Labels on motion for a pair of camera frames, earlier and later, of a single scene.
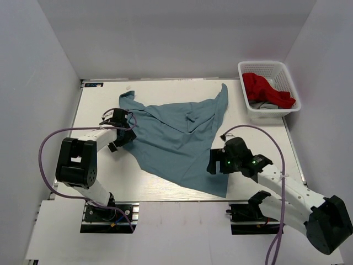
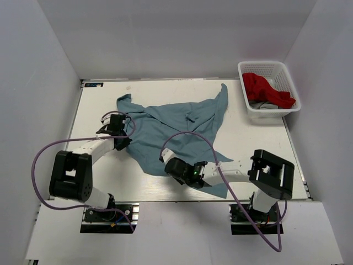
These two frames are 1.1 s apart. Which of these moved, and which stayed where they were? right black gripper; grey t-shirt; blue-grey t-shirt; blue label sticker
Moved: right black gripper
Stayed: grey t-shirt; blue label sticker; blue-grey t-shirt
